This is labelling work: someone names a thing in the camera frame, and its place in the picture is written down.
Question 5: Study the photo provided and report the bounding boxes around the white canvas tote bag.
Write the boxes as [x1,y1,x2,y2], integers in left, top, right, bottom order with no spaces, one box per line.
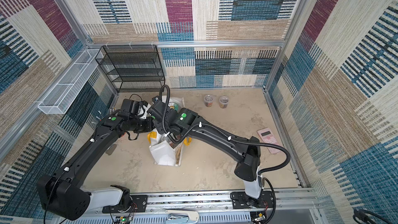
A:
[147,95,193,167]

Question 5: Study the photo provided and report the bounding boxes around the clear plastic seed jar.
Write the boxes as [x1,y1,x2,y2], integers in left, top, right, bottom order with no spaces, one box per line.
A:
[204,94,214,107]

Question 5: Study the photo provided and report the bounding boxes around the clear seed jar red contents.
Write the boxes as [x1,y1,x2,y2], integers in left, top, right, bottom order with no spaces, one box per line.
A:
[219,95,229,109]

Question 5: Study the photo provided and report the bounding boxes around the green label seed jar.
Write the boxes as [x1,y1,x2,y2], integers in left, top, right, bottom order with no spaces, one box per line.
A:
[168,101,180,112]

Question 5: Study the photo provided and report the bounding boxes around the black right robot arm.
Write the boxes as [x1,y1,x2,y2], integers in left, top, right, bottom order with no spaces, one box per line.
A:
[148,106,262,199]

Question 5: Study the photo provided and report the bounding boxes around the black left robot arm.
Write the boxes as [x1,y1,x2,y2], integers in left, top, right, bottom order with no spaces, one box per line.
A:
[36,114,154,220]

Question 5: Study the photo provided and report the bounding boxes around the pink calculator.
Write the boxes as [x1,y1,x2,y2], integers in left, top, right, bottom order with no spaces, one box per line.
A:
[257,128,281,154]

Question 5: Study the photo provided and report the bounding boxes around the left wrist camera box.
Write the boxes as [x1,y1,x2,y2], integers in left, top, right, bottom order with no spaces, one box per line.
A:
[118,99,150,119]

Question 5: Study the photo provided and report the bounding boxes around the black wire mesh shelf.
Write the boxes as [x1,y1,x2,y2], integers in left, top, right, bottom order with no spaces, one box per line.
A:
[95,45,165,93]

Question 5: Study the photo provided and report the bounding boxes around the white wire mesh basket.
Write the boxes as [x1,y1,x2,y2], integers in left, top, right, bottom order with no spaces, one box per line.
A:
[38,49,99,115]

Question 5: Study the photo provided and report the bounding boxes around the white handle tool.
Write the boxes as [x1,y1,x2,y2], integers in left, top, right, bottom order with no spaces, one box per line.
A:
[165,209,200,224]

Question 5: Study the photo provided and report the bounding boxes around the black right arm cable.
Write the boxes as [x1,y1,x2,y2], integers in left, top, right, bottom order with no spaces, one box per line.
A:
[158,84,291,176]

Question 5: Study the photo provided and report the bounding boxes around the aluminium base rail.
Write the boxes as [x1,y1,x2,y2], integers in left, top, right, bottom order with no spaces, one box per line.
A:
[75,188,327,224]

